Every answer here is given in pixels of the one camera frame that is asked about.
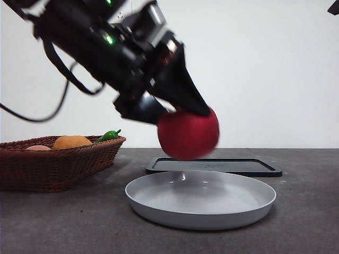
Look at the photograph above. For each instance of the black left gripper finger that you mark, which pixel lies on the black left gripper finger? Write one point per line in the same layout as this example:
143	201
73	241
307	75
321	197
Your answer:
140	108
182	90

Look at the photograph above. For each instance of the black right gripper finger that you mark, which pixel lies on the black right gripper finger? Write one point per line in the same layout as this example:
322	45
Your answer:
334	6

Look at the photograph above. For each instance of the red tomato with green stem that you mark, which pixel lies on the red tomato with green stem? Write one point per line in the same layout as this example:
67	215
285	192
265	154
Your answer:
188	137

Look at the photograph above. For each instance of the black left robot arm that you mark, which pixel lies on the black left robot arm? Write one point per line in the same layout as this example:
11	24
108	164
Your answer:
87	39

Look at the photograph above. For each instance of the green chili pepper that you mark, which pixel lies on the green chili pepper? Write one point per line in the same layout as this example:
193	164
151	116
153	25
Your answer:
107	136

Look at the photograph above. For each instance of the black rectangular tray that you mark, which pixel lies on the black rectangular tray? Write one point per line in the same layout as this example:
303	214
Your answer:
238	166

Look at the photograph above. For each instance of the brown wicker basket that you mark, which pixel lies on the brown wicker basket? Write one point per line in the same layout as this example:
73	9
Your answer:
53	169

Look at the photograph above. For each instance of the pale brown egg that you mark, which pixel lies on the pale brown egg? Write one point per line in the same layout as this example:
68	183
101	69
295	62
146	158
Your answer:
38	148

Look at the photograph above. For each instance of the grey round plate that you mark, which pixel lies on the grey round plate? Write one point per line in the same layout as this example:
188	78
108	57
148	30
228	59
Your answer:
201	201

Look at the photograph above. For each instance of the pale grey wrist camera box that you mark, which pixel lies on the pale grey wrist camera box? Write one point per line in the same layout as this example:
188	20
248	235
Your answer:
148	23

